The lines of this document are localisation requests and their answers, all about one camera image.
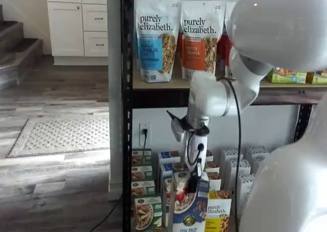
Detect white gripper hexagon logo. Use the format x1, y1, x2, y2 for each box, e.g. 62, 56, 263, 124
182, 133, 208, 194

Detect blue white oatmeal box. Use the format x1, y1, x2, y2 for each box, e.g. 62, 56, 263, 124
157, 150, 184, 167
163, 177, 177, 228
159, 162, 185, 184
172, 171, 211, 232

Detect green white oatmeal box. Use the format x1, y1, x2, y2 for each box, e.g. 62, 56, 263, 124
134, 196, 163, 230
131, 180, 156, 198
131, 148, 152, 167
131, 165, 153, 182

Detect wooden shelf board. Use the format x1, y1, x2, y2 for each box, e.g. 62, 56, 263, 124
132, 68, 327, 90

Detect green Bobo's snack box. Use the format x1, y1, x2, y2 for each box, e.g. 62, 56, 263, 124
265, 66, 308, 84

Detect yellow snack box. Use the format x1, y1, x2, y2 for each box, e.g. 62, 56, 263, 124
306, 69, 327, 85

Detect black metal shelving rack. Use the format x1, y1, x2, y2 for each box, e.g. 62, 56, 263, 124
120, 0, 327, 232

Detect grey patterned rug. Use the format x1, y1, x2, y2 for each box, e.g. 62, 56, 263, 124
6, 114, 111, 159

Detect orange label granola bag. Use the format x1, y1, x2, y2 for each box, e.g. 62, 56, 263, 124
180, 0, 227, 81

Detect blue label granola bag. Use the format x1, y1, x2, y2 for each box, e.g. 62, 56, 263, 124
135, 0, 183, 83

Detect white drawer cabinet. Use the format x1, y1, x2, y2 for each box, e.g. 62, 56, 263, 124
45, 0, 109, 66

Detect dark wooden stairs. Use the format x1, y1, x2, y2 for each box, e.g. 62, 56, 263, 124
0, 4, 44, 90

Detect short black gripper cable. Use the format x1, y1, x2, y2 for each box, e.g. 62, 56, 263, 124
185, 128, 205, 178

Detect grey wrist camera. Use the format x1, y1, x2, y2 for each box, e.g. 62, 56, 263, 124
166, 109, 191, 143

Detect white wall outlet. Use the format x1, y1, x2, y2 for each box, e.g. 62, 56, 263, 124
138, 122, 152, 147

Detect long black arm cable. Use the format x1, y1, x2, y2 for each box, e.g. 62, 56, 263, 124
216, 76, 243, 232

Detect black plug with cable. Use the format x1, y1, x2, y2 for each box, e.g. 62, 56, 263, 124
141, 128, 149, 164

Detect black floor power cable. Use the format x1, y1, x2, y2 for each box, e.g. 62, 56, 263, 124
88, 193, 124, 232

